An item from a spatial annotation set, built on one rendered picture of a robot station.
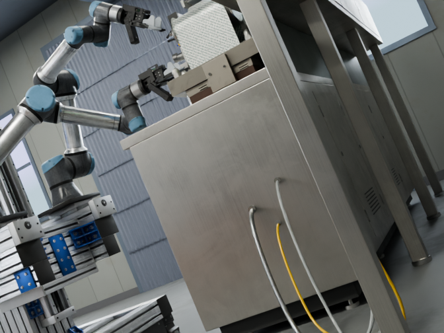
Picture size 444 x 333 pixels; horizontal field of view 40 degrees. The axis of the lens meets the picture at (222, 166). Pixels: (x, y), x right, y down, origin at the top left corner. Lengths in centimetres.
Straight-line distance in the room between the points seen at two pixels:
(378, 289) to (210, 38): 132
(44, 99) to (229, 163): 83
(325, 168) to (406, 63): 393
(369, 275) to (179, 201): 93
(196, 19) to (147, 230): 426
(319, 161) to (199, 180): 77
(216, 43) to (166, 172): 57
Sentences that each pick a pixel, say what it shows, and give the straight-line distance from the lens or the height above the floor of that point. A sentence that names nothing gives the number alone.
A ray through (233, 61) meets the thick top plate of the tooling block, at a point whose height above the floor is 98.
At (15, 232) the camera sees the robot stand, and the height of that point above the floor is 73.
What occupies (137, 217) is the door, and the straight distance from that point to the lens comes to 662.
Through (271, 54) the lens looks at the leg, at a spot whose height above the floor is 83.
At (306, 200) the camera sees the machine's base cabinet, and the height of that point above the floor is 42.
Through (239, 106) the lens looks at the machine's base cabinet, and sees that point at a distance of 220.
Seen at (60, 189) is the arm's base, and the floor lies 88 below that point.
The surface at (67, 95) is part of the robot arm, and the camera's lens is 309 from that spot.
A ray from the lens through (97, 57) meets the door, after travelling 673.
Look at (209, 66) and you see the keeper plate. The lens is 229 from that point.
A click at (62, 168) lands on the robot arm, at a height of 98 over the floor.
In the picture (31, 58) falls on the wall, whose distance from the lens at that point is 739.
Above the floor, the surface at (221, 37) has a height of 113.
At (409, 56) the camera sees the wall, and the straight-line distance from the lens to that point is 549.
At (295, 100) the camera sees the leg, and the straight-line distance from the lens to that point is 162.
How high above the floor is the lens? 51
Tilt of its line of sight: 4 degrees up
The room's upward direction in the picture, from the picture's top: 23 degrees counter-clockwise
